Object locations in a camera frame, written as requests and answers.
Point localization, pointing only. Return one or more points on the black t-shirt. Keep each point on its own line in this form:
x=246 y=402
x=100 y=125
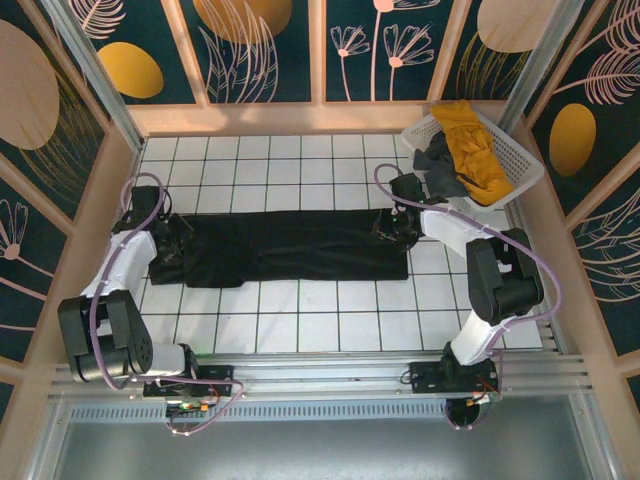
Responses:
x=300 y=245

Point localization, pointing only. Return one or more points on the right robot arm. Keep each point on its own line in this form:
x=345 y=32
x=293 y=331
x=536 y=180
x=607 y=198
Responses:
x=450 y=230

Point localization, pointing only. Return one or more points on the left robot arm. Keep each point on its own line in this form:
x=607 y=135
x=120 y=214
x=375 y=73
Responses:
x=125 y=260

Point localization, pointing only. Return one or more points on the grey t-shirt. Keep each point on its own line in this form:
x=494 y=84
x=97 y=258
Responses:
x=440 y=170

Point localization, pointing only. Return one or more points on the yellow t-shirt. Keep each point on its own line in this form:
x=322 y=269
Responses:
x=475 y=150

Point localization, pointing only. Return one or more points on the white plastic laundry basket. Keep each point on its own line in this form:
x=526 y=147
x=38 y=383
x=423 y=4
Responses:
x=520 y=155

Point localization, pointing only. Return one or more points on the grey metal sheet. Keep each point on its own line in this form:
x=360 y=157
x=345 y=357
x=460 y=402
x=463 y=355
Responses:
x=310 y=450

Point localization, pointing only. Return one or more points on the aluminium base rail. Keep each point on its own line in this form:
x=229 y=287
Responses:
x=320 y=367

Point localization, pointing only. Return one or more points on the aluminium frame post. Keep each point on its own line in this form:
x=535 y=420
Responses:
x=95 y=75
x=540 y=65

